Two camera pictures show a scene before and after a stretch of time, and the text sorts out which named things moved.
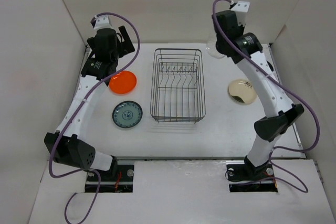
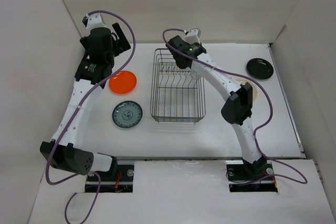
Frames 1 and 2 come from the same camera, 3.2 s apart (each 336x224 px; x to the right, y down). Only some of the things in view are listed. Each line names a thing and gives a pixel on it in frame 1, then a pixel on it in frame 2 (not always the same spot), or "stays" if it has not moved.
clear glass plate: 211,48 to 195,75
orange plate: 123,83 stays
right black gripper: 242,28 to 189,44
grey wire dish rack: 178,88 stays
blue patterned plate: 127,114 stays
